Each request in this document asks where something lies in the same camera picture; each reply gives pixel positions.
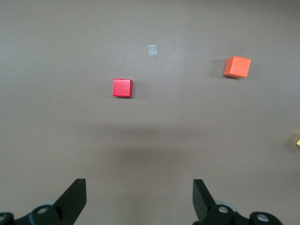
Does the red wooden cube block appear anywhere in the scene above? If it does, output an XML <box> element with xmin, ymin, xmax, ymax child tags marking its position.
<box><xmin>112</xmin><ymin>78</ymin><xmax>134</xmax><ymax>98</ymax></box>

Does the orange wooden cube block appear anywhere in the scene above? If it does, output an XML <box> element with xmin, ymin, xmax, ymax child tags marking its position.
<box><xmin>223</xmin><ymin>55</ymin><xmax>252</xmax><ymax>78</ymax></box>

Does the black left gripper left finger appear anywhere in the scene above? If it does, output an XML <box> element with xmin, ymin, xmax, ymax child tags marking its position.
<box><xmin>0</xmin><ymin>178</ymin><xmax>87</xmax><ymax>225</ymax></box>

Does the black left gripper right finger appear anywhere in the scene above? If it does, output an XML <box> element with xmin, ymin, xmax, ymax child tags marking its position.
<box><xmin>192</xmin><ymin>179</ymin><xmax>282</xmax><ymax>225</ymax></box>

